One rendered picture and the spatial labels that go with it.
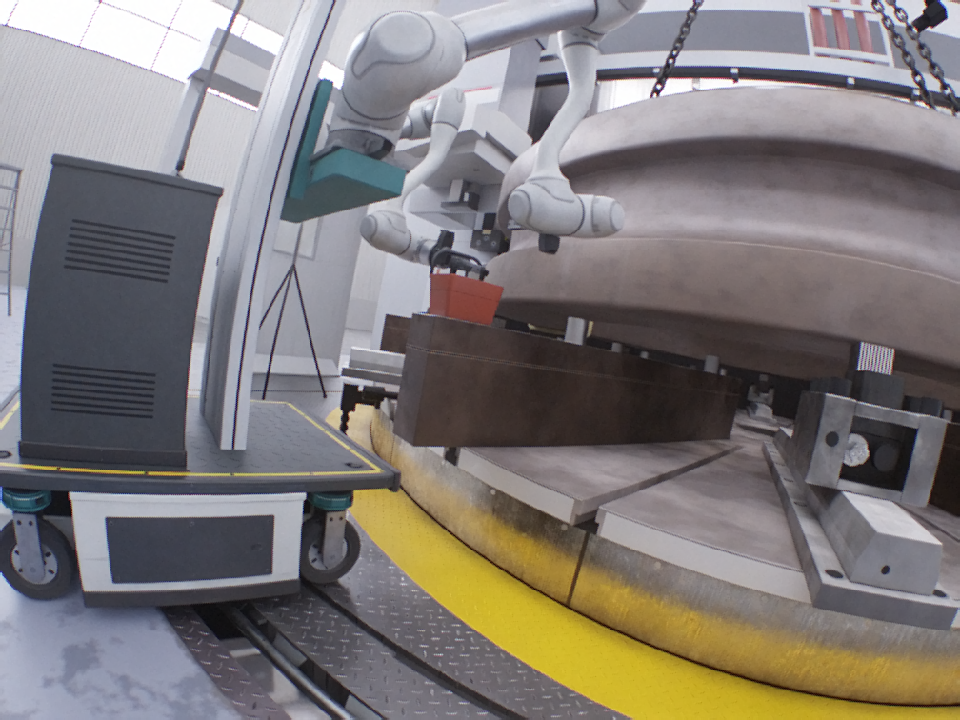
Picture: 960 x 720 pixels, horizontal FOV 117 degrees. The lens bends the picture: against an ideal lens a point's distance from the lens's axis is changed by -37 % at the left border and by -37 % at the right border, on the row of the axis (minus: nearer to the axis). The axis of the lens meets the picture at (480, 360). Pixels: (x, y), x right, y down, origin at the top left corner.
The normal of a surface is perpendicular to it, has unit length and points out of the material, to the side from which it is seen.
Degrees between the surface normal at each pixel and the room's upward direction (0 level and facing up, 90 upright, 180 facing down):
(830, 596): 90
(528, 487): 90
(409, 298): 90
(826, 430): 90
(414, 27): 99
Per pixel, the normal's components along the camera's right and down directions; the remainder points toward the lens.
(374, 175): 0.66, 0.16
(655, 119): -0.76, -0.11
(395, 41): 0.29, 0.17
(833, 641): -0.50, -0.04
